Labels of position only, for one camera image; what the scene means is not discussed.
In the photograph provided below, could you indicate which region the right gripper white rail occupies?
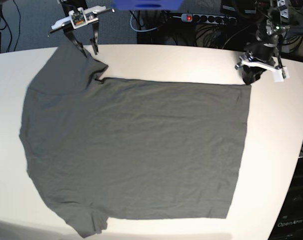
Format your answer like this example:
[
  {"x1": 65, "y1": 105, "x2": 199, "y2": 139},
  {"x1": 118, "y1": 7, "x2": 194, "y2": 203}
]
[{"x1": 48, "y1": 6, "x2": 115, "y2": 57}]

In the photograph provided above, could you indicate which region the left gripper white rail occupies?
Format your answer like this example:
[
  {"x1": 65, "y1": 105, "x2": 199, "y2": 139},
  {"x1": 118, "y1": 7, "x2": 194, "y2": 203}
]
[{"x1": 235, "y1": 52, "x2": 279, "y2": 85}]

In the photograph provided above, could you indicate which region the grey T-shirt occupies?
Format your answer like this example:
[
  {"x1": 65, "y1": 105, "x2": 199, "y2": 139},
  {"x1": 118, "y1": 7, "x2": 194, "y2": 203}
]
[{"x1": 19, "y1": 40, "x2": 251, "y2": 238}]

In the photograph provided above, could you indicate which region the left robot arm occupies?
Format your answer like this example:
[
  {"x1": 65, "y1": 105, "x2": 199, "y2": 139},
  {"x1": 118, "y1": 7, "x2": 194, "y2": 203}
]
[{"x1": 235, "y1": 0, "x2": 290, "y2": 85}]

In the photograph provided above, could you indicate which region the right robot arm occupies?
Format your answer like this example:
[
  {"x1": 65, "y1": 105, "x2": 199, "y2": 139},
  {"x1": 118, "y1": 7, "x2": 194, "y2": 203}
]
[{"x1": 47, "y1": 0, "x2": 115, "y2": 55}]

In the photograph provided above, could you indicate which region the blue plastic box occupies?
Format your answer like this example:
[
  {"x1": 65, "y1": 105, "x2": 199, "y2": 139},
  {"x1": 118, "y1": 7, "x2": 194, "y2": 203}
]
[{"x1": 112, "y1": 0, "x2": 184, "y2": 11}]

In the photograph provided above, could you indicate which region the white power strip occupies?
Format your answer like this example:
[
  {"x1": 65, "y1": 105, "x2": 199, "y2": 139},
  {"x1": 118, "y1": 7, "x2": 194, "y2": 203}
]
[{"x1": 178, "y1": 13, "x2": 237, "y2": 26}]

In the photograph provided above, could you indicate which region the black OpenArm base box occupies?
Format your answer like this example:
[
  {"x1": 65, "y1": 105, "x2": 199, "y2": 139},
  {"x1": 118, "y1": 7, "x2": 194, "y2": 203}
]
[{"x1": 268, "y1": 157, "x2": 303, "y2": 240}]

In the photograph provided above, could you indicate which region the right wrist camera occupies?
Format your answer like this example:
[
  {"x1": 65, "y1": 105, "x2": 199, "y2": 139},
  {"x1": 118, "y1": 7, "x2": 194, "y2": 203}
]
[{"x1": 68, "y1": 9, "x2": 88, "y2": 29}]

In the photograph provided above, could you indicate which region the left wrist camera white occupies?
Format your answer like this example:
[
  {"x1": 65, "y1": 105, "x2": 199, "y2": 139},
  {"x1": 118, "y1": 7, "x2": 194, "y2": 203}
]
[{"x1": 272, "y1": 66, "x2": 290, "y2": 83}]

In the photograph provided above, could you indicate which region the white cable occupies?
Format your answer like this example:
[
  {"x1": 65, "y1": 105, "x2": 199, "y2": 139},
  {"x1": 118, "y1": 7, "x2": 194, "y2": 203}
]
[{"x1": 129, "y1": 10, "x2": 159, "y2": 33}]

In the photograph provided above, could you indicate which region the black cable left background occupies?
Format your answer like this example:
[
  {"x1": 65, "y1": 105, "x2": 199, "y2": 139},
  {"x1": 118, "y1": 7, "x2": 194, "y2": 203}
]
[{"x1": 0, "y1": 0, "x2": 22, "y2": 54}]

